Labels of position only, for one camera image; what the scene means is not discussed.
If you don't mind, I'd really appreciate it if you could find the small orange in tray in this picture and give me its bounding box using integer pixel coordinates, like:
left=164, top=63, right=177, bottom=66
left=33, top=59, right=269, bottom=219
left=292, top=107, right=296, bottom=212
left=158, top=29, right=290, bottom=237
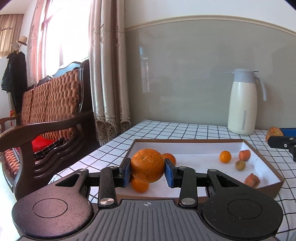
left=131, top=178, right=149, bottom=193

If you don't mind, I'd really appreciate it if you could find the brown-orange rough fruit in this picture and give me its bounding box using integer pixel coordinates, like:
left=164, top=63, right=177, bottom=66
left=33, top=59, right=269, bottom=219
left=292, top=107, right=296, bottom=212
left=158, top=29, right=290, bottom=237
left=265, top=126, right=284, bottom=143

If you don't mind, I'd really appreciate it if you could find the small brown-green round fruit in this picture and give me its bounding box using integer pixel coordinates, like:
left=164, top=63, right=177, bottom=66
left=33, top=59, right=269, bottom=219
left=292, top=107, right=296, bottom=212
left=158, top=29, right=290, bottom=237
left=235, top=160, right=246, bottom=171

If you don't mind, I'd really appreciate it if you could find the cream thermos jug grey lid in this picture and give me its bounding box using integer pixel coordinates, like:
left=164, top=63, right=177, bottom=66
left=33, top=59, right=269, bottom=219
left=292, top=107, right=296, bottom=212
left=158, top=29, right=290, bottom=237
left=227, top=68, right=267, bottom=136

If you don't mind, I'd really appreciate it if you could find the orange carrot chunk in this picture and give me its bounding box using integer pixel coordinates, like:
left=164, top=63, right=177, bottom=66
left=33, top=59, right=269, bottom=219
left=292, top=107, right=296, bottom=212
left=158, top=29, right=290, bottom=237
left=239, top=150, right=251, bottom=161

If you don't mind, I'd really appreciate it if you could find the black hanging jacket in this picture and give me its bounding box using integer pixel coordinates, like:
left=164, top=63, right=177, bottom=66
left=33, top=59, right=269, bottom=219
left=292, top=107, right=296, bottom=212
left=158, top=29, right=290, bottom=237
left=1, top=51, right=28, bottom=114

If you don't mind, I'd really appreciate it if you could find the dark wooden woven-back bench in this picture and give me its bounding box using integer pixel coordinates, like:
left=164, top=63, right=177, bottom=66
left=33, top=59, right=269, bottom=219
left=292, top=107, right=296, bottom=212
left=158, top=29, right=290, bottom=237
left=1, top=60, right=99, bottom=199

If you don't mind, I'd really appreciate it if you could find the black striped cushion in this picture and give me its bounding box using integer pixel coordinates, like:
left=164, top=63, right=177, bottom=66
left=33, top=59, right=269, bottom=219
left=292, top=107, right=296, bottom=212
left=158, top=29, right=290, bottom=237
left=34, top=137, right=65, bottom=161

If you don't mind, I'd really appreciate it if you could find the smooth small orange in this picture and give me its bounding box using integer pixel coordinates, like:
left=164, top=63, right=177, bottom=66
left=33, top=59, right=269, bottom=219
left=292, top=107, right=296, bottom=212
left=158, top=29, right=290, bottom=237
left=219, top=151, right=232, bottom=164

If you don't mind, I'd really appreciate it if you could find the straw hat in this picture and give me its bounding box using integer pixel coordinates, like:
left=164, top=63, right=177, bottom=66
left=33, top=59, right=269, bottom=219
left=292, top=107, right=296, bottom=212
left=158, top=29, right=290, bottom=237
left=17, top=36, right=28, bottom=46

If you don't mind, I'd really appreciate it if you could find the beige curtain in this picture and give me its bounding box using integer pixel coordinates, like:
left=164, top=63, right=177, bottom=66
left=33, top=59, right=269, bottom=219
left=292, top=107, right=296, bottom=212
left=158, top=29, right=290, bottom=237
left=89, top=1, right=131, bottom=145

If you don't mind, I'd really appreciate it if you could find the checkered white tablecloth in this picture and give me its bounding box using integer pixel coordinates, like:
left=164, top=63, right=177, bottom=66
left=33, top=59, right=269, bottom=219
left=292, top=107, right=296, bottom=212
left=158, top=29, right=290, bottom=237
left=53, top=120, right=295, bottom=240

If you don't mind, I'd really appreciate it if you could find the brown cardboard tray white inside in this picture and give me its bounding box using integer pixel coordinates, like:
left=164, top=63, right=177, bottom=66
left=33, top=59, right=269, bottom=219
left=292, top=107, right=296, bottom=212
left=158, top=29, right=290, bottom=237
left=126, top=139, right=284, bottom=198

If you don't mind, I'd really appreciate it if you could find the red cushion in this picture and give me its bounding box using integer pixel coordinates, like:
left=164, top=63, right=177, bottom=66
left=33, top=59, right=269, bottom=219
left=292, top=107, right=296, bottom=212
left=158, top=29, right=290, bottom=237
left=32, top=135, right=54, bottom=153

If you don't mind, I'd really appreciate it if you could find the large rough orange tangerine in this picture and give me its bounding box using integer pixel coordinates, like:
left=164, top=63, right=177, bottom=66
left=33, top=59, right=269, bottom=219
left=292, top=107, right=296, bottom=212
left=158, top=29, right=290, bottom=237
left=130, top=149, right=165, bottom=183

